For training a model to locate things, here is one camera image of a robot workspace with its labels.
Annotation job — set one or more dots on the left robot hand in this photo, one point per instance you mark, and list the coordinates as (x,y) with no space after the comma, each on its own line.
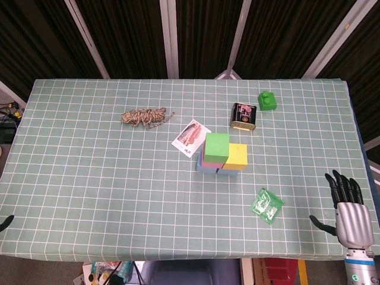
(6,222)

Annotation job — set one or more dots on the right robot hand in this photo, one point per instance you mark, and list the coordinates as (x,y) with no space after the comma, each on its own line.
(354,222)

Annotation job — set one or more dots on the yellow foam cube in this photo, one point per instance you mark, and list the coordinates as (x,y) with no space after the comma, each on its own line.
(237,155)

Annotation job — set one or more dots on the light blue foam cube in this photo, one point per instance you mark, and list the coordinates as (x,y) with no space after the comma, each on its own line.
(228,172)
(205,169)

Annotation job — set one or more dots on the pink foam cube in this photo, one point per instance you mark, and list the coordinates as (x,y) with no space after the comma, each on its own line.
(209,164)

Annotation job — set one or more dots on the green foam cube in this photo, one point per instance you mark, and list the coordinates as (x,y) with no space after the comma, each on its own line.
(217,147)

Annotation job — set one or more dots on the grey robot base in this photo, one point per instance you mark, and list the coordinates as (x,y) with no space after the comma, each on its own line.
(190,273)

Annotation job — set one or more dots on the red box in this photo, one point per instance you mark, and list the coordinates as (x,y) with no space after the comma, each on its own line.
(279,268)

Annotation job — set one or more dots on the green sachet packet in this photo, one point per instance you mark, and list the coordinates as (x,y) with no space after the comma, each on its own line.
(265,206)

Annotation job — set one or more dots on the green checked tablecloth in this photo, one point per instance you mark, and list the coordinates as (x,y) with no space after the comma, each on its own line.
(89,178)

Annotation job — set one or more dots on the teal printed package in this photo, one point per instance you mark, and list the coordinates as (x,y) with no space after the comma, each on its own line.
(101,268)

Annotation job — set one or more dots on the green toy brick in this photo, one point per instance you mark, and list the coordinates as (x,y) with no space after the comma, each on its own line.
(267,101)

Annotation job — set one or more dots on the black tin can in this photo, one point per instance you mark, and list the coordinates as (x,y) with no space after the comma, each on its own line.
(243,117)

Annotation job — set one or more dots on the picture postcard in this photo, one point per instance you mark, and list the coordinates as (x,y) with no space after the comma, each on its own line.
(190,136)

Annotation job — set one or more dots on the black curtain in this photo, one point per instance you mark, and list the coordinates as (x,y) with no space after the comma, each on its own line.
(130,35)

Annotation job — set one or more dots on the white frame post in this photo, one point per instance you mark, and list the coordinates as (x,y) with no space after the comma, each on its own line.
(335,38)
(87,38)
(169,38)
(237,38)

